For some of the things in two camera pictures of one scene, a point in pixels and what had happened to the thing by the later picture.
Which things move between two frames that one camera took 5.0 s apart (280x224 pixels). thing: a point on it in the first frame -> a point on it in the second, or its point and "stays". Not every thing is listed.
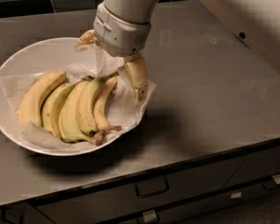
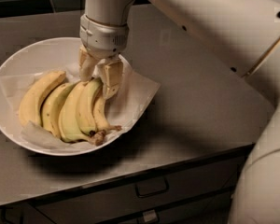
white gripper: (120, 34) -> (102, 37)
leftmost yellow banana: (34, 96) stays
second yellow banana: (51, 107) stays
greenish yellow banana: (86, 100) stays
